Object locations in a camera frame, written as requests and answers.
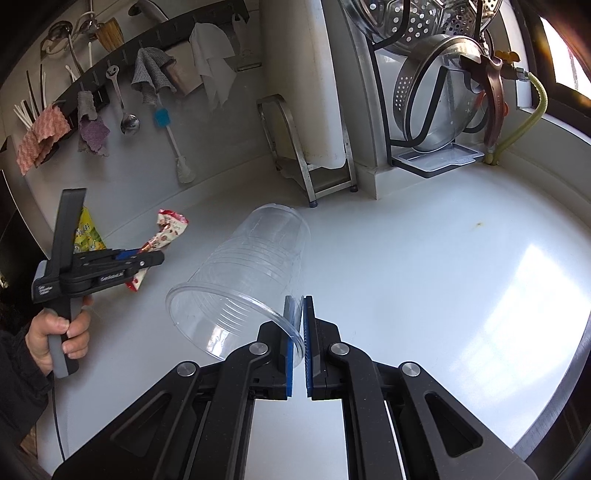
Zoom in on red patterned snack wrapper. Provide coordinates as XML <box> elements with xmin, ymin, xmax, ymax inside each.
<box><xmin>126</xmin><ymin>209</ymin><xmax>189</xmax><ymax>294</ymax></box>

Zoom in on clear plastic cup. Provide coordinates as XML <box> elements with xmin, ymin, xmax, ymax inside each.
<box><xmin>165</xmin><ymin>203</ymin><xmax>311</xmax><ymax>364</ymax></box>

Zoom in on person's left hand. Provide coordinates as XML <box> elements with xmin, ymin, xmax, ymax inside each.
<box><xmin>25</xmin><ymin>296</ymin><xmax>93</xmax><ymax>376</ymax></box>

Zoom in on yellow green refill pouch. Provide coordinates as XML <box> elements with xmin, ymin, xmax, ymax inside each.
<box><xmin>74</xmin><ymin>207</ymin><xmax>106</xmax><ymax>253</ymax></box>

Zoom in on metal ladle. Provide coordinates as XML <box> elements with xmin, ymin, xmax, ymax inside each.
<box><xmin>105</xmin><ymin>65</ymin><xmax>140</xmax><ymax>135</ymax></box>

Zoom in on purple grey scrub cloth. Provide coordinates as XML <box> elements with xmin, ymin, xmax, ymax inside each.
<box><xmin>77</xmin><ymin>90</ymin><xmax>110</xmax><ymax>157</ymax></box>

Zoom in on pink wavy sponge cloth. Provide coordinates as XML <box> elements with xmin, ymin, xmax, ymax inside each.
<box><xmin>16</xmin><ymin>104</ymin><xmax>71</xmax><ymax>176</ymax></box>

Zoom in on blue white bottle brush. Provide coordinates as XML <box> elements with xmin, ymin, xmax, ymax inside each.
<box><xmin>154</xmin><ymin>107</ymin><xmax>197</xmax><ymax>184</ymax></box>

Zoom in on white chopsticks bundle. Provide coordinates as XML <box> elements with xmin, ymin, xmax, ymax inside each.
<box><xmin>13</xmin><ymin>100</ymin><xmax>37</xmax><ymax>130</ymax></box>

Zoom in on metal cutting board stand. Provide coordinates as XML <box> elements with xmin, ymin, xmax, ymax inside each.
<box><xmin>256</xmin><ymin>94</ymin><xmax>359</xmax><ymax>209</ymax></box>

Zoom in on grey hanging cloth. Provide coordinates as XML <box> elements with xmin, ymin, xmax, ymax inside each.
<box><xmin>131</xmin><ymin>47</ymin><xmax>176</xmax><ymax>106</ymax></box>

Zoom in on white hanging cloth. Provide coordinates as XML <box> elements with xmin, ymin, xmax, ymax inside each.
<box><xmin>189</xmin><ymin>23</ymin><xmax>236</xmax><ymax>111</ymax></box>

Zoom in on black lid rack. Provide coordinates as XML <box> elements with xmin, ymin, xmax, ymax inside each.
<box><xmin>363</xmin><ymin>1</ymin><xmax>501</xmax><ymax>155</ymax></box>

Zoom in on steel steamer tray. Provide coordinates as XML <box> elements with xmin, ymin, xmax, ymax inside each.
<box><xmin>341</xmin><ymin>0</ymin><xmax>502</xmax><ymax>55</ymax></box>

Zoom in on black wall hook rail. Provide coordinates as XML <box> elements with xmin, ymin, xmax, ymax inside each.
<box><xmin>56</xmin><ymin>0</ymin><xmax>249</xmax><ymax>123</ymax></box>

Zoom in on yellow-green gas hose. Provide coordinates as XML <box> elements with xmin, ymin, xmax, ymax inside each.
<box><xmin>484</xmin><ymin>68</ymin><xmax>549</xmax><ymax>166</ymax></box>

